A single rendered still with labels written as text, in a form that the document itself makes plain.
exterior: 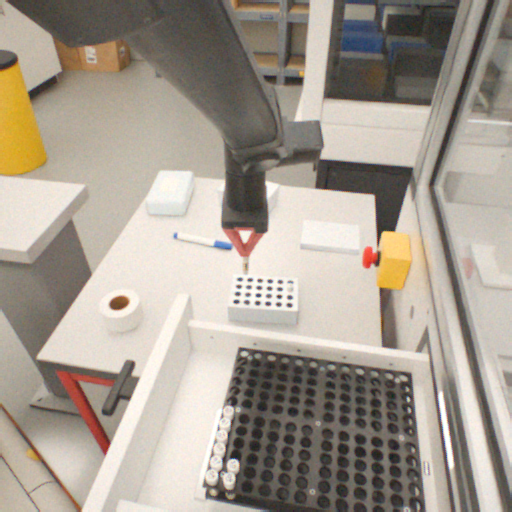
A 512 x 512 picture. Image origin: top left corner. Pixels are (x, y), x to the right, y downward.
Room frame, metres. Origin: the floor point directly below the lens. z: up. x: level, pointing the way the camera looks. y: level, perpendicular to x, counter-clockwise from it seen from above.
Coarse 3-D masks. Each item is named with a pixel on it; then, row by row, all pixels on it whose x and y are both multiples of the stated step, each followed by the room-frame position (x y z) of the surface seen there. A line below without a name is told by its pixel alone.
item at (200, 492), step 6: (216, 414) 0.26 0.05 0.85; (216, 420) 0.25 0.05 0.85; (216, 426) 0.25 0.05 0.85; (210, 438) 0.23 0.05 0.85; (210, 444) 0.22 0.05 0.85; (210, 450) 0.22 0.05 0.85; (204, 456) 0.21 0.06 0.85; (204, 462) 0.20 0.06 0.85; (204, 468) 0.20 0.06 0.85; (414, 474) 0.19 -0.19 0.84; (198, 480) 0.18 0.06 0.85; (198, 486) 0.18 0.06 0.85; (198, 492) 0.17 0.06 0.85; (204, 492) 0.17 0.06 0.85; (198, 498) 0.16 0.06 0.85; (204, 498) 0.16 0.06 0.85
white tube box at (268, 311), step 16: (240, 288) 0.54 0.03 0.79; (256, 288) 0.54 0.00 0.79; (272, 288) 0.54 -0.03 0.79; (240, 304) 0.50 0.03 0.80; (256, 304) 0.51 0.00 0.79; (272, 304) 0.50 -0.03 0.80; (288, 304) 0.50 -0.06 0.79; (240, 320) 0.49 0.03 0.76; (256, 320) 0.49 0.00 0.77; (272, 320) 0.49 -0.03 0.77; (288, 320) 0.48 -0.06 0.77
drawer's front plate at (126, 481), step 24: (192, 312) 0.40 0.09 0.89; (168, 336) 0.33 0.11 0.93; (168, 360) 0.30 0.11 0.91; (144, 384) 0.26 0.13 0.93; (168, 384) 0.29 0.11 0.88; (144, 408) 0.23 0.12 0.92; (168, 408) 0.27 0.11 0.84; (120, 432) 0.20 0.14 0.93; (144, 432) 0.22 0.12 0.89; (120, 456) 0.18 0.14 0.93; (144, 456) 0.20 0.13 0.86; (96, 480) 0.15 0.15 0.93; (120, 480) 0.16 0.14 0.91; (96, 504) 0.13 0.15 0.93
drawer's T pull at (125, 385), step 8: (128, 360) 0.30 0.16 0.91; (128, 368) 0.29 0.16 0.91; (120, 376) 0.28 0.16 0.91; (128, 376) 0.28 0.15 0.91; (120, 384) 0.27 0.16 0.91; (128, 384) 0.27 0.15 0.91; (136, 384) 0.27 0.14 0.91; (112, 392) 0.26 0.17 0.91; (120, 392) 0.26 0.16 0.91; (128, 392) 0.26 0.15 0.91; (112, 400) 0.25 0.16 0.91; (128, 400) 0.25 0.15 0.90; (104, 408) 0.24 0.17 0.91; (112, 408) 0.24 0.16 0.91
